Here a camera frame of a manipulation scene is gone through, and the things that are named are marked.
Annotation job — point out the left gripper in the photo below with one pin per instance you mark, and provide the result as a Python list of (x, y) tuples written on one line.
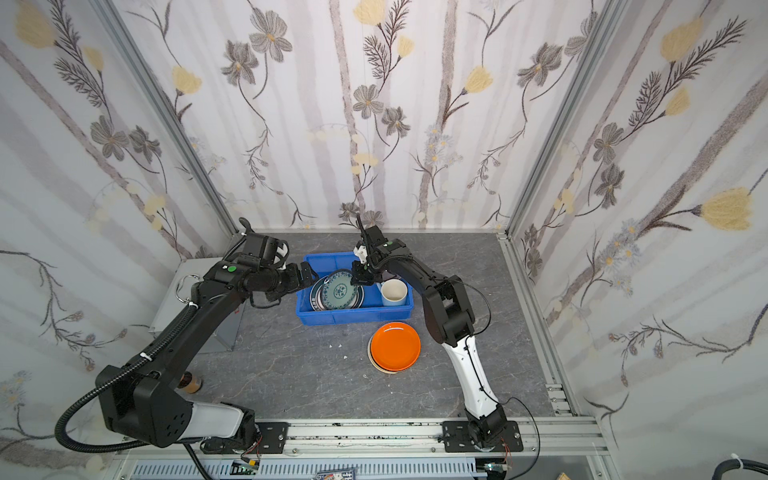
[(303, 275)]

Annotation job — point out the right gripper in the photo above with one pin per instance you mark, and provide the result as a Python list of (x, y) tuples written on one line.
[(365, 270)]

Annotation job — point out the cream mug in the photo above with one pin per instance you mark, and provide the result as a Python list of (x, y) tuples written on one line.
[(394, 292)]

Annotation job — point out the green patterned plate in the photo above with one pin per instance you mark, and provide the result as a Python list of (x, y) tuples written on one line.
[(338, 292)]

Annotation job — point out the orange plate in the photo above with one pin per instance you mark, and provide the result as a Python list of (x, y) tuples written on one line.
[(396, 346)]

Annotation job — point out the striped rim white plate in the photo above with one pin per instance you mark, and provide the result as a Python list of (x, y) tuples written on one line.
[(315, 296)]

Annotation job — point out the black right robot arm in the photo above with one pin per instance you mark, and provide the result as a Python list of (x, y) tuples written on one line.
[(449, 318)]

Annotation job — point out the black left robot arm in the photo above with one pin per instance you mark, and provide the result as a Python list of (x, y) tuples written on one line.
[(141, 400)]

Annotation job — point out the blue plastic bin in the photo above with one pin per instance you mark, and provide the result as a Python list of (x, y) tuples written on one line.
[(371, 309)]

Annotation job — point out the cream plate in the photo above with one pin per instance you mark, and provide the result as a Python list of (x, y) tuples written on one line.
[(373, 361)]

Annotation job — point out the orange capped brown bottle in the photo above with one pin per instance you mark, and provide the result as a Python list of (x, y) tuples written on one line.
[(190, 383)]

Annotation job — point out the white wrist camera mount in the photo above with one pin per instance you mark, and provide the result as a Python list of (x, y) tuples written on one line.
[(360, 251)]

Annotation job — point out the aluminium mounting rail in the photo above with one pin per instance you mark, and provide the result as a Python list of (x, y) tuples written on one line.
[(539, 448)]

